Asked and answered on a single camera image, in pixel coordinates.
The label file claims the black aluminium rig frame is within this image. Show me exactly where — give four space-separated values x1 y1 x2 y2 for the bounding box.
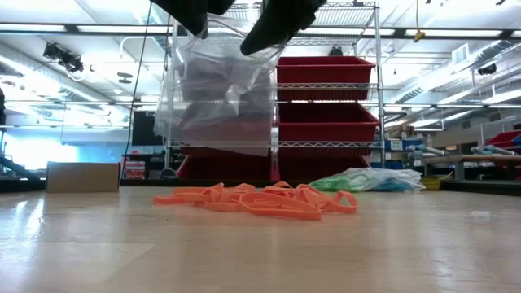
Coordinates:
0 152 521 198

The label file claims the red and white box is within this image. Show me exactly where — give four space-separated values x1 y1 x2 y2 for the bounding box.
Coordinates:
123 159 147 180

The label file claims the long ceiling light bar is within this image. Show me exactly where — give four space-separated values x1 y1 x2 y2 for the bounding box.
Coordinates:
0 22 172 34
401 27 505 41

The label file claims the bunch of green rubber bands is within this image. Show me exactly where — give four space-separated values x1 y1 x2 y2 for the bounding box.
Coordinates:
309 175 367 193

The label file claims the black monitor screen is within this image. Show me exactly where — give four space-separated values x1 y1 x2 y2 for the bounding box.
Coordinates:
130 109 164 147

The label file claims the black ceiling track spotlight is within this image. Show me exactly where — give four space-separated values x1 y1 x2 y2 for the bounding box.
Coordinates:
42 41 85 75

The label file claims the stack of blue bins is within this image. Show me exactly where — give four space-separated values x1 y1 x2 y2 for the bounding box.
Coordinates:
369 138 405 170

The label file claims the black ceiling camera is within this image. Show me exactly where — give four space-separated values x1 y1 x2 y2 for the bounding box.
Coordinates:
476 62 499 77

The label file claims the bunch of blue rubber bands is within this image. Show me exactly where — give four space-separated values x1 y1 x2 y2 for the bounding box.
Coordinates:
368 178 416 193

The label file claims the wire shelving cart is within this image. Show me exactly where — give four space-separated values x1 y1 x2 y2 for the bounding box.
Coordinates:
162 2 387 189

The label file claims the wooden bench with grey legs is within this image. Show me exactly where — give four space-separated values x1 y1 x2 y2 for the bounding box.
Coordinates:
421 153 521 182

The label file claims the orange rubber band tangle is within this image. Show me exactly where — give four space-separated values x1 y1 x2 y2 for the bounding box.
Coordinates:
152 181 360 222

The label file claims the yellow wire spool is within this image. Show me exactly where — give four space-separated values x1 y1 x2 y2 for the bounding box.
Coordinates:
421 175 443 193

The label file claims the yellow hanging cord pendant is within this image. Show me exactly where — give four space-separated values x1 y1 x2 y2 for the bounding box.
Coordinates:
412 0 426 44

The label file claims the red storage bin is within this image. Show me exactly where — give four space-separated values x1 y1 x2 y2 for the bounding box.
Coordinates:
485 129 521 150

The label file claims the small cardboard box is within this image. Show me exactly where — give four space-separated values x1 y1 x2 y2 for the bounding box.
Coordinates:
45 161 121 194

